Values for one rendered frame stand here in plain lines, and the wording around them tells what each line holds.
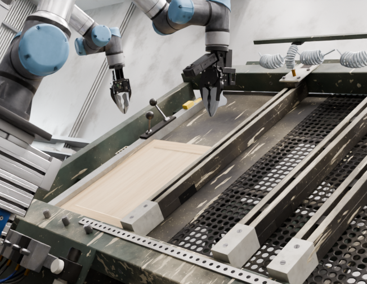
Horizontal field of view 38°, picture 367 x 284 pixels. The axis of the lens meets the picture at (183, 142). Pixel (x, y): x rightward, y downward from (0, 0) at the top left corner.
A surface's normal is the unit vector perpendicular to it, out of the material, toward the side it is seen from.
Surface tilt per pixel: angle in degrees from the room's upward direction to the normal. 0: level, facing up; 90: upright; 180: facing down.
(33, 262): 90
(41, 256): 90
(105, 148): 90
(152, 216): 90
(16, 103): 72
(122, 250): 56
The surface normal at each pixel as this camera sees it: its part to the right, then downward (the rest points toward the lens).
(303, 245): -0.30, -0.86
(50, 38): 0.46, 0.09
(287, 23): -0.65, -0.44
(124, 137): 0.70, 0.09
